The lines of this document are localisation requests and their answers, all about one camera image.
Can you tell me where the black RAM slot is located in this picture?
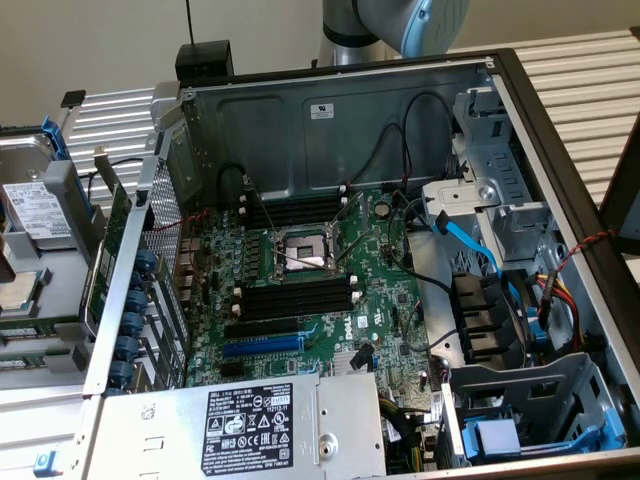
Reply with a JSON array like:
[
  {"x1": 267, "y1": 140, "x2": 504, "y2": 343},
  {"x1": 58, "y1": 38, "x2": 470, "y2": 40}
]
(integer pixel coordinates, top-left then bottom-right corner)
[
  {"x1": 240, "y1": 274, "x2": 354, "y2": 297},
  {"x1": 238, "y1": 198, "x2": 348, "y2": 221},
  {"x1": 244, "y1": 209, "x2": 346, "y2": 230},
  {"x1": 239, "y1": 184, "x2": 348, "y2": 207},
  {"x1": 239, "y1": 289, "x2": 357, "y2": 312},
  {"x1": 234, "y1": 273, "x2": 359, "y2": 304},
  {"x1": 244, "y1": 197, "x2": 346, "y2": 214},
  {"x1": 230, "y1": 292, "x2": 361, "y2": 321}
]

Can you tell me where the CPU socket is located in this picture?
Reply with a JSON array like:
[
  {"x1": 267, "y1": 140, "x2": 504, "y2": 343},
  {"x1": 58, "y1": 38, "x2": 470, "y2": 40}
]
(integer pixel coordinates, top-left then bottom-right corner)
[{"x1": 269, "y1": 222, "x2": 347, "y2": 284}]

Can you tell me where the thin metal locking lever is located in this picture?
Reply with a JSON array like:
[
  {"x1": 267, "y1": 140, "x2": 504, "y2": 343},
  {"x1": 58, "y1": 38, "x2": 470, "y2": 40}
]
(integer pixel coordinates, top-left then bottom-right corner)
[
  {"x1": 250, "y1": 184, "x2": 284, "y2": 240},
  {"x1": 274, "y1": 249, "x2": 327, "y2": 271}
]

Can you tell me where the metal socket cover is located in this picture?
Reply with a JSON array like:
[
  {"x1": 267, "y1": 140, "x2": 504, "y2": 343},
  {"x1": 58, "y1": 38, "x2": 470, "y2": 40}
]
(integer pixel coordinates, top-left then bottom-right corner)
[{"x1": 327, "y1": 192, "x2": 376, "y2": 266}]

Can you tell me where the green Dell motherboard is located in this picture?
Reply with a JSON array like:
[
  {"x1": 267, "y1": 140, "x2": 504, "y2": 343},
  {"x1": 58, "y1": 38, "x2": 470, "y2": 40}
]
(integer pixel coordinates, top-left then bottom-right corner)
[{"x1": 177, "y1": 187, "x2": 446, "y2": 401}]

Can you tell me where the long black expansion slot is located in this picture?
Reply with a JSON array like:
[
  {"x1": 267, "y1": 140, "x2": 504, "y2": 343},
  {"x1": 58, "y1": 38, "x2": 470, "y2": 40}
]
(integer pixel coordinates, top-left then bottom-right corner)
[{"x1": 223, "y1": 317, "x2": 301, "y2": 340}]

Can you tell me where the grey metal PC case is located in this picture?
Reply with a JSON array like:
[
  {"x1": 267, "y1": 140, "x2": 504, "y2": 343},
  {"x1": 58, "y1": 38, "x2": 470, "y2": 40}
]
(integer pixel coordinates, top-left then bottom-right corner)
[{"x1": 82, "y1": 47, "x2": 640, "y2": 480}]

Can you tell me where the blue expansion slot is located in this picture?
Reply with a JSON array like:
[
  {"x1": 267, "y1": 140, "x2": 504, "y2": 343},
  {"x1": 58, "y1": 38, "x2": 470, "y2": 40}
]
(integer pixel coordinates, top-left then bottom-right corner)
[{"x1": 222, "y1": 333, "x2": 305, "y2": 358}]

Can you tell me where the black data plug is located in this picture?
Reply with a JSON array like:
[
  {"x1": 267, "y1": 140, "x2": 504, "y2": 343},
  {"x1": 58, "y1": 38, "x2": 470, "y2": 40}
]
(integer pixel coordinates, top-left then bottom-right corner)
[{"x1": 352, "y1": 343, "x2": 377, "y2": 371}]

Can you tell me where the silver finned heat sink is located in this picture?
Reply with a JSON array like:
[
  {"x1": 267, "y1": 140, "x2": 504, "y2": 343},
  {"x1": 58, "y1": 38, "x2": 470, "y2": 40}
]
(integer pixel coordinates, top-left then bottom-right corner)
[{"x1": 332, "y1": 349, "x2": 376, "y2": 376}]

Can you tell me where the black fan shroud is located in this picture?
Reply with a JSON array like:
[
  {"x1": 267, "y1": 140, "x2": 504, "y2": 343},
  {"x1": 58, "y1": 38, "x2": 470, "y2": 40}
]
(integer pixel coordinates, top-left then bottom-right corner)
[{"x1": 449, "y1": 272, "x2": 529, "y2": 366}]

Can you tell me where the grey metal drive cage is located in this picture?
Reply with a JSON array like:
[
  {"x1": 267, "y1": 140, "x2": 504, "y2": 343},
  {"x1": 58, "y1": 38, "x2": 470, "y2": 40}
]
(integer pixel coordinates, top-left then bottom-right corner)
[{"x1": 452, "y1": 84, "x2": 534, "y2": 206}]

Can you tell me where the grey metal disk bay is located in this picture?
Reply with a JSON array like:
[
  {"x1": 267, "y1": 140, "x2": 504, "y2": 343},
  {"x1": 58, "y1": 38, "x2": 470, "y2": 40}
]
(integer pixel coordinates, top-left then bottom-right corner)
[
  {"x1": 419, "y1": 179, "x2": 564, "y2": 274},
  {"x1": 439, "y1": 352, "x2": 629, "y2": 474}
]

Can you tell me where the green graphics card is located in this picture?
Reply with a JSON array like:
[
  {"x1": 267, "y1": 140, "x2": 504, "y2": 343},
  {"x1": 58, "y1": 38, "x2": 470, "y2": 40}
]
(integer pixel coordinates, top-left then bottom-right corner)
[{"x1": 82, "y1": 144, "x2": 135, "y2": 329}]

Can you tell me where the black box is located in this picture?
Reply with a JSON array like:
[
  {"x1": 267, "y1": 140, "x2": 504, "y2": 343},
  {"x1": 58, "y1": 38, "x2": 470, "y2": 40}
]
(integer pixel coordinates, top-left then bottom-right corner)
[{"x1": 174, "y1": 42, "x2": 236, "y2": 84}]

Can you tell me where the silver power supply unit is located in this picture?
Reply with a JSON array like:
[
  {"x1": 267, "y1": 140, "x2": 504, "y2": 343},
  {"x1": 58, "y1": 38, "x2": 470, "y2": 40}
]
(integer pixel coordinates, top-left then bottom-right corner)
[{"x1": 84, "y1": 372, "x2": 389, "y2": 480}]

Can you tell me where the grey parts rack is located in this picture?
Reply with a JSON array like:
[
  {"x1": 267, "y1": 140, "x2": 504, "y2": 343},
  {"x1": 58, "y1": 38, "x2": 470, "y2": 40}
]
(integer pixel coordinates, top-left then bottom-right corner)
[{"x1": 0, "y1": 159, "x2": 109, "y2": 391}]

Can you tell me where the blue plastic disk caddy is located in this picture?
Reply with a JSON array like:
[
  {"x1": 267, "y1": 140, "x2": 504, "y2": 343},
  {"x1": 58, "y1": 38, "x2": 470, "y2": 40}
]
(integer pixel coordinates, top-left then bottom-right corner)
[{"x1": 462, "y1": 409, "x2": 626, "y2": 464}]

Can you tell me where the silver hard disk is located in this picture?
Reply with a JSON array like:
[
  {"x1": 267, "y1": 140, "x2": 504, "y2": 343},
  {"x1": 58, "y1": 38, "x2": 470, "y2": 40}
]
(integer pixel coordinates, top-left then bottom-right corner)
[{"x1": 0, "y1": 132, "x2": 76, "y2": 251}]

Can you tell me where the silver CPU chip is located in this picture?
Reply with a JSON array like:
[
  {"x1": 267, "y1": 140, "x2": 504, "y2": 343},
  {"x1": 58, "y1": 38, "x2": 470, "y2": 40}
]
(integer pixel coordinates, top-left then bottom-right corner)
[{"x1": 0, "y1": 272, "x2": 42, "y2": 319}]

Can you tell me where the blue square latch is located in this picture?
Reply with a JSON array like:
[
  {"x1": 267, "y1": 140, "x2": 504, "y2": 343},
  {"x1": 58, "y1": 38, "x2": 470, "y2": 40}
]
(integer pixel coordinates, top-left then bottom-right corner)
[{"x1": 32, "y1": 449, "x2": 64, "y2": 479}]

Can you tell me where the thin black wire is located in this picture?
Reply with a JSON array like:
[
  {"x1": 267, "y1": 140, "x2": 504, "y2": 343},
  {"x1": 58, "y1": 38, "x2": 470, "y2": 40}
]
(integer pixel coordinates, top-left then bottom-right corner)
[
  {"x1": 216, "y1": 162, "x2": 251, "y2": 204},
  {"x1": 348, "y1": 124, "x2": 410, "y2": 187},
  {"x1": 401, "y1": 92, "x2": 460, "y2": 199},
  {"x1": 399, "y1": 298, "x2": 460, "y2": 354},
  {"x1": 85, "y1": 157, "x2": 146, "y2": 199}
]

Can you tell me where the blue flat data wire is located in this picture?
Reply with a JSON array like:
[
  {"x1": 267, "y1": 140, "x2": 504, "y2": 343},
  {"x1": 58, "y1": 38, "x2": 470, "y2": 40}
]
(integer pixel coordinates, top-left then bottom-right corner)
[{"x1": 433, "y1": 209, "x2": 551, "y2": 351}]

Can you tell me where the thick black wire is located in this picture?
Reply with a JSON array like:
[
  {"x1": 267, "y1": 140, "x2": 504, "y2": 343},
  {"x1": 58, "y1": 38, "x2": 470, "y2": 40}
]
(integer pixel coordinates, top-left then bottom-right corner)
[{"x1": 387, "y1": 192, "x2": 455, "y2": 301}]

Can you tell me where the red black twisted wire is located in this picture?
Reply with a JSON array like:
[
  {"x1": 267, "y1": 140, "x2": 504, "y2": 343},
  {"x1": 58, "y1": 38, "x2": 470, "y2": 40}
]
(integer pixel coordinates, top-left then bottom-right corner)
[
  {"x1": 149, "y1": 209, "x2": 211, "y2": 232},
  {"x1": 542, "y1": 228, "x2": 619, "y2": 281}
]

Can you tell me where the yellow black power wire bundle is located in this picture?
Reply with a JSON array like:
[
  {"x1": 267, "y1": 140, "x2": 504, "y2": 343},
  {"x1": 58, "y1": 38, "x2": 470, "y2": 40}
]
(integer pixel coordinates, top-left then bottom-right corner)
[{"x1": 378, "y1": 397, "x2": 437, "y2": 474}]

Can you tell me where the yellow red orange wire bundle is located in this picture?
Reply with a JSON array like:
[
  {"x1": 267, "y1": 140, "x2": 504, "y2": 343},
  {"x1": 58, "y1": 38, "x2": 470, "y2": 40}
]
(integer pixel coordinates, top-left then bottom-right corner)
[{"x1": 534, "y1": 272, "x2": 587, "y2": 354}]

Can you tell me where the blue disk bracket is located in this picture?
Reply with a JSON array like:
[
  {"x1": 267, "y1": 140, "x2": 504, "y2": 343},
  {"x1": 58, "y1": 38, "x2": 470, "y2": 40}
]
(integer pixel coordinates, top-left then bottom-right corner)
[{"x1": 39, "y1": 114, "x2": 96, "y2": 224}]

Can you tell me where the dark brown post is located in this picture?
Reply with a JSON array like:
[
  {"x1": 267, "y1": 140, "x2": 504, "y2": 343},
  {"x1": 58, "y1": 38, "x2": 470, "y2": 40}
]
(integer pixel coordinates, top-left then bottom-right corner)
[{"x1": 597, "y1": 112, "x2": 640, "y2": 256}]

